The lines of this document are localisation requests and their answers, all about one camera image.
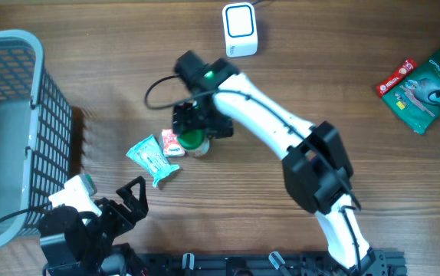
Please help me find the green lidded jar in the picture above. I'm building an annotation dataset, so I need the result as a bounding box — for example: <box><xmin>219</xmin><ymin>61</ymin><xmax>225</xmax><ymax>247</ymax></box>
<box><xmin>178</xmin><ymin>130</ymin><xmax>210</xmax><ymax>158</ymax></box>

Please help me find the red white small packet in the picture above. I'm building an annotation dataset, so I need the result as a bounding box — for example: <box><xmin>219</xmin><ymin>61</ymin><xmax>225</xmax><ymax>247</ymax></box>
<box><xmin>159</xmin><ymin>129</ymin><xmax>186</xmax><ymax>157</ymax></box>

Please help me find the light green wipes packet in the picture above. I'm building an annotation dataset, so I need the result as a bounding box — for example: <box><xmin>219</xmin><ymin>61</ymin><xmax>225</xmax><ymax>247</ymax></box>
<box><xmin>126</xmin><ymin>135</ymin><xmax>180</xmax><ymax>189</ymax></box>

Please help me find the green 3M gloves packet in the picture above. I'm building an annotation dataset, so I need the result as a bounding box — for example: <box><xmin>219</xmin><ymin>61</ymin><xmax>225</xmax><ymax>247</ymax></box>
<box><xmin>382</xmin><ymin>48</ymin><xmax>440</xmax><ymax>134</ymax></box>

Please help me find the red Nescafe sachet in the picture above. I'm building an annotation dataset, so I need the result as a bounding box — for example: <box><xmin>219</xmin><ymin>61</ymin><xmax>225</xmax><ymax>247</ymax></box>
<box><xmin>376</xmin><ymin>57</ymin><xmax>417</xmax><ymax>98</ymax></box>

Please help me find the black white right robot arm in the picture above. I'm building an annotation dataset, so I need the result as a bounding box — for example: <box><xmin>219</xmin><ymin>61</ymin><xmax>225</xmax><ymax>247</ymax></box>
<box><xmin>172</xmin><ymin>51</ymin><xmax>375</xmax><ymax>275</ymax></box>

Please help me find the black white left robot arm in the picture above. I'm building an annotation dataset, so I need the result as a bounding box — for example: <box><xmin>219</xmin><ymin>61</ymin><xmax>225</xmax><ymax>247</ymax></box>
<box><xmin>38</xmin><ymin>173</ymin><xmax>149</xmax><ymax>275</ymax></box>

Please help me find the white barcode scanner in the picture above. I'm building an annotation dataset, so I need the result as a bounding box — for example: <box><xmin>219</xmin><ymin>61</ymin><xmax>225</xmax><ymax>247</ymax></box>
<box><xmin>222</xmin><ymin>2</ymin><xmax>258</xmax><ymax>58</ymax></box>

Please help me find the grey plastic shopping basket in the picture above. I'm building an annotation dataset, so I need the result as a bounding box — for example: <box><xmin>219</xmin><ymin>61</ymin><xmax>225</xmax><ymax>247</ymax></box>
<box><xmin>0</xmin><ymin>30</ymin><xmax>73</xmax><ymax>247</ymax></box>

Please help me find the black right camera cable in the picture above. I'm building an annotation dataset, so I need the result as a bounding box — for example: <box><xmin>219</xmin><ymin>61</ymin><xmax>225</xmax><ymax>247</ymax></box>
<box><xmin>143</xmin><ymin>74</ymin><xmax>362</xmax><ymax>276</ymax></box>

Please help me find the black camera cable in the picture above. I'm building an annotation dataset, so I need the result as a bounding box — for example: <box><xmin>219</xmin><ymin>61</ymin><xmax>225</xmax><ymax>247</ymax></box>
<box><xmin>143</xmin><ymin>74</ymin><xmax>362</xmax><ymax>276</ymax></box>
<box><xmin>0</xmin><ymin>205</ymin><xmax>52</xmax><ymax>246</ymax></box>

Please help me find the black left camera cable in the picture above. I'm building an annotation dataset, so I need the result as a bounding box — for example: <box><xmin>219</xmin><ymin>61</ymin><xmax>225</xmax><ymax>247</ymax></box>
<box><xmin>0</xmin><ymin>205</ymin><xmax>52</xmax><ymax>246</ymax></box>

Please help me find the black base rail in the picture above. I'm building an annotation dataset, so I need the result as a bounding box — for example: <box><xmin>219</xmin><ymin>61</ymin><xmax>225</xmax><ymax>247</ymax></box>
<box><xmin>140</xmin><ymin>249</ymin><xmax>408</xmax><ymax>276</ymax></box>

